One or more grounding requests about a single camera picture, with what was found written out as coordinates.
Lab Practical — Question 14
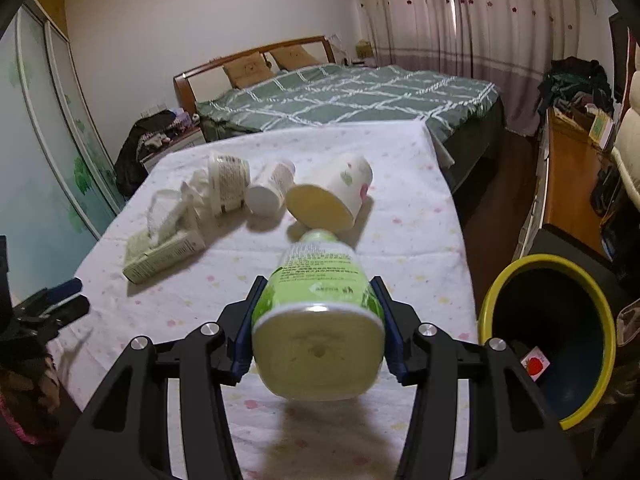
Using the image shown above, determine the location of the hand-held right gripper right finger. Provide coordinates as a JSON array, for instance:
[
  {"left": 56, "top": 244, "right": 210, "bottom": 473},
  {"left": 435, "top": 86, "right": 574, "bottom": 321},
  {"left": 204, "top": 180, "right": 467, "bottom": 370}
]
[{"left": 370, "top": 276, "right": 583, "bottom": 480}]

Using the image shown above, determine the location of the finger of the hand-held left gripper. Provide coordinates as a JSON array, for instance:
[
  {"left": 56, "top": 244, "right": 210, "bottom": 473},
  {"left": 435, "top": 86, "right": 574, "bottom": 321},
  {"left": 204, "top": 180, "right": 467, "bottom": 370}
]
[
  {"left": 47, "top": 296, "right": 91, "bottom": 328},
  {"left": 37, "top": 277, "right": 83, "bottom": 306}
]

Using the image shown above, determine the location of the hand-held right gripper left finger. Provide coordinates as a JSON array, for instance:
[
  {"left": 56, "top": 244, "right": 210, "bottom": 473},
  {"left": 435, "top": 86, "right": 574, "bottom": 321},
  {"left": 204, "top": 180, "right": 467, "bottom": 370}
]
[{"left": 52, "top": 275, "right": 268, "bottom": 480}]

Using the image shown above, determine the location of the green label plastic bottle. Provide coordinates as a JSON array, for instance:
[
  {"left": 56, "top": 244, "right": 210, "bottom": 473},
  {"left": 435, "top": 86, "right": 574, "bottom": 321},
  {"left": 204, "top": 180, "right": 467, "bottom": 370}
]
[{"left": 251, "top": 229, "right": 387, "bottom": 402}]

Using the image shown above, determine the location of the green tissue box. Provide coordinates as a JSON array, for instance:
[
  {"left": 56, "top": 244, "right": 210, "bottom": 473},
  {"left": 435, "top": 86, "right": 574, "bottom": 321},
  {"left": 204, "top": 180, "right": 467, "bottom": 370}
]
[{"left": 122, "top": 227, "right": 206, "bottom": 285}]

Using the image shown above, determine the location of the small white bottle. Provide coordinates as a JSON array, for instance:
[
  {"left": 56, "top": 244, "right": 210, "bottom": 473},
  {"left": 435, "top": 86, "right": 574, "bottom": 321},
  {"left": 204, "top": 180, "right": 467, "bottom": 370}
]
[{"left": 246, "top": 160, "right": 296, "bottom": 217}]

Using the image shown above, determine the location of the white labelled jar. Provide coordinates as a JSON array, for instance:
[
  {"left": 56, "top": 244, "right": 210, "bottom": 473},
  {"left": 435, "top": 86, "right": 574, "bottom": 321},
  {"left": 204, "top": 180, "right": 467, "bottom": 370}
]
[{"left": 207, "top": 152, "right": 251, "bottom": 217}]

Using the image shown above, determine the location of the white patterned paper cup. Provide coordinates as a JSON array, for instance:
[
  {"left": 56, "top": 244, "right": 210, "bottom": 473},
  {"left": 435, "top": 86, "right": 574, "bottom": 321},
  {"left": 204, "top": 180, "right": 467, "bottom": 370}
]
[{"left": 286, "top": 152, "right": 374, "bottom": 232}]

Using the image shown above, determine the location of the yellow rimmed dark trash bin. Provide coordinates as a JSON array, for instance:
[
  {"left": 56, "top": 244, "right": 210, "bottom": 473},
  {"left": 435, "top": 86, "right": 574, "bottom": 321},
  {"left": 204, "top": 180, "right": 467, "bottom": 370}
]
[{"left": 477, "top": 254, "right": 617, "bottom": 431}]

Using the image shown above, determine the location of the dark clothes heap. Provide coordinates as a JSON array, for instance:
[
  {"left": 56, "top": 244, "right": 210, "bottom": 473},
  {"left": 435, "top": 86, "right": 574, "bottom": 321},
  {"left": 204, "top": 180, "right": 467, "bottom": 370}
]
[{"left": 114, "top": 110, "right": 176, "bottom": 196}]

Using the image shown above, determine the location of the sliding door wardrobe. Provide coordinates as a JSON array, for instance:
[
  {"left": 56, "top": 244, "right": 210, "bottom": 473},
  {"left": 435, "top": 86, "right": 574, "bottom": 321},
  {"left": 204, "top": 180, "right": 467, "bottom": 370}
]
[{"left": 0, "top": 0, "right": 126, "bottom": 306}]

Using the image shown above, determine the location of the white wooden nightstand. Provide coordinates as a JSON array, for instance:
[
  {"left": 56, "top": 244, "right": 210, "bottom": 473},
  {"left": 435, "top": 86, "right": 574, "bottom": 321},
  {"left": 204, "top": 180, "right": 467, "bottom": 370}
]
[{"left": 140, "top": 127, "right": 206, "bottom": 163}]

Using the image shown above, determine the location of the wooden desk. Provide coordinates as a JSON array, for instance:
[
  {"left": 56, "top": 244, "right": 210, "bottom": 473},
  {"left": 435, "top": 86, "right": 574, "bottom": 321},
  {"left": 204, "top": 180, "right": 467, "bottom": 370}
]
[{"left": 542, "top": 107, "right": 616, "bottom": 261}]

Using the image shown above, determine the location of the clear plastic bag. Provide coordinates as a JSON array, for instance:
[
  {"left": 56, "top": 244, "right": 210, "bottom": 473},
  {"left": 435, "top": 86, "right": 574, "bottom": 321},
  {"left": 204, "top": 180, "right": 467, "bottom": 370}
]
[{"left": 617, "top": 299, "right": 640, "bottom": 346}]

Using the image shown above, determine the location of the wooden bed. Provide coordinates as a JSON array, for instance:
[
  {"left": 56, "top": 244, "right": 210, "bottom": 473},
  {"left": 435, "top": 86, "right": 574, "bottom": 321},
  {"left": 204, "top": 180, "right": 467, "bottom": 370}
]
[{"left": 173, "top": 36, "right": 506, "bottom": 161}]

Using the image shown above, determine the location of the green checked duvet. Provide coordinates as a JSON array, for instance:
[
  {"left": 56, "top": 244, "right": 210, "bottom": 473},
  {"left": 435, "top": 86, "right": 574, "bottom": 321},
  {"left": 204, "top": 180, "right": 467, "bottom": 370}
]
[{"left": 195, "top": 63, "right": 501, "bottom": 146}]

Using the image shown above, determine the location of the brown bear pillow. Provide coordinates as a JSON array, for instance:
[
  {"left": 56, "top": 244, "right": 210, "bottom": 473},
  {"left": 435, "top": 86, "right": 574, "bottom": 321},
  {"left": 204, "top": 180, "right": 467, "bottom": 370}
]
[
  {"left": 222, "top": 52, "right": 275, "bottom": 88},
  {"left": 270, "top": 45, "right": 321, "bottom": 71}
]

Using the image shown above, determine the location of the green book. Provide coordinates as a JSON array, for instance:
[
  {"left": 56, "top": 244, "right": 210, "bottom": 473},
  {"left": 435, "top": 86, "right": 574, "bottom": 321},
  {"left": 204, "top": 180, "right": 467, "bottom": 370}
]
[{"left": 589, "top": 110, "right": 615, "bottom": 148}]

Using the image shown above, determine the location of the cream puffer jacket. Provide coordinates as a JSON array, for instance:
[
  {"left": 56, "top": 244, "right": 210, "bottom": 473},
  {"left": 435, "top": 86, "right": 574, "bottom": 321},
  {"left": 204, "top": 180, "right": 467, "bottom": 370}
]
[{"left": 612, "top": 70, "right": 640, "bottom": 196}]

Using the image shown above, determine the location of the pile of clothes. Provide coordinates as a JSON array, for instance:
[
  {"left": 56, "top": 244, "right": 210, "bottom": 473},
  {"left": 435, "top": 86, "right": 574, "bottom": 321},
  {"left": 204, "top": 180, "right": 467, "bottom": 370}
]
[{"left": 537, "top": 57, "right": 616, "bottom": 111}]

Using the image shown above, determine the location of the pink white curtain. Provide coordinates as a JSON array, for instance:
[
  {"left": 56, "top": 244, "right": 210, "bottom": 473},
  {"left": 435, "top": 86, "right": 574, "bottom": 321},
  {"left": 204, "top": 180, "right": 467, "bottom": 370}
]
[
  {"left": 350, "top": 0, "right": 458, "bottom": 68},
  {"left": 447, "top": 0, "right": 621, "bottom": 136}
]

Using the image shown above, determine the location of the black monitor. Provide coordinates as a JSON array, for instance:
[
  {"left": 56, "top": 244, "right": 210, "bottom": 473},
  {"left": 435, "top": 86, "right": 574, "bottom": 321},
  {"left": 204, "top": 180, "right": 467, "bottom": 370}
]
[{"left": 607, "top": 12, "right": 631, "bottom": 103}]

